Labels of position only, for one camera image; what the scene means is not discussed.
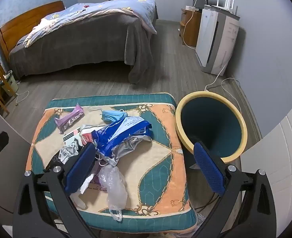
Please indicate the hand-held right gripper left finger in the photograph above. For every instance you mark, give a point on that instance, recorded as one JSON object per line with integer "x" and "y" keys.
{"x": 79, "y": 169}

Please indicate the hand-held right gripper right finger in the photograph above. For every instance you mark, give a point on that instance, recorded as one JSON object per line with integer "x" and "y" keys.
{"x": 208, "y": 168}

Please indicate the black white wrapper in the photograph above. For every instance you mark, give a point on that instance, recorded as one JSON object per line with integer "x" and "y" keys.
{"x": 68, "y": 152}

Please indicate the white green striped box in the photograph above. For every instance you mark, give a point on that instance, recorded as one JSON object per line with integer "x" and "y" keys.
{"x": 71, "y": 135}

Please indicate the clear plastic bag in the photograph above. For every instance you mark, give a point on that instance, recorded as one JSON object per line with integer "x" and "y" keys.
{"x": 113, "y": 186}

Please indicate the purple wrapper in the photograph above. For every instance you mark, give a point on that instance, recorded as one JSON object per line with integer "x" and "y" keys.
{"x": 68, "y": 121}

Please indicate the teal bin with yellow rim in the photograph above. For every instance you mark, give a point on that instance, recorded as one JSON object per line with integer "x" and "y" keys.
{"x": 210, "y": 119}

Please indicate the blue snack bag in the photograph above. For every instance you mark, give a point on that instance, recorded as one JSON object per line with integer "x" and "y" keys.
{"x": 116, "y": 131}

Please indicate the blue face mask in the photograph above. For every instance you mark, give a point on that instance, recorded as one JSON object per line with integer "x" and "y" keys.
{"x": 111, "y": 115}

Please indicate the teal orange patterned mat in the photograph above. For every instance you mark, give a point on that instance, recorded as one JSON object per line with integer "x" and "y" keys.
{"x": 158, "y": 163}

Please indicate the white green bucket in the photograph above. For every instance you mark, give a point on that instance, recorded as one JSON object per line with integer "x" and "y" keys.
{"x": 11, "y": 83}

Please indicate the white panelled cabinet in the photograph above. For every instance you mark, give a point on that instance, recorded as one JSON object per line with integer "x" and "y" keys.
{"x": 279, "y": 153}

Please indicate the wooden headboard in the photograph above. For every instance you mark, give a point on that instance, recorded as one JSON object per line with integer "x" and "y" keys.
{"x": 19, "y": 22}

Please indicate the bed with grey cover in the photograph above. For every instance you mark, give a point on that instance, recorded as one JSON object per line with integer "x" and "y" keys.
{"x": 91, "y": 44}

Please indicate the white air purifier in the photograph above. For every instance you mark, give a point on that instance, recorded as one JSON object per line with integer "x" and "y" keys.
{"x": 210, "y": 37}

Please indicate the wooden cabinet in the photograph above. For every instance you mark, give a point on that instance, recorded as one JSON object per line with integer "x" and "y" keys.
{"x": 191, "y": 27}

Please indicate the white router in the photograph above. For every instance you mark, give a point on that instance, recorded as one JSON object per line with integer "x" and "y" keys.
{"x": 229, "y": 5}

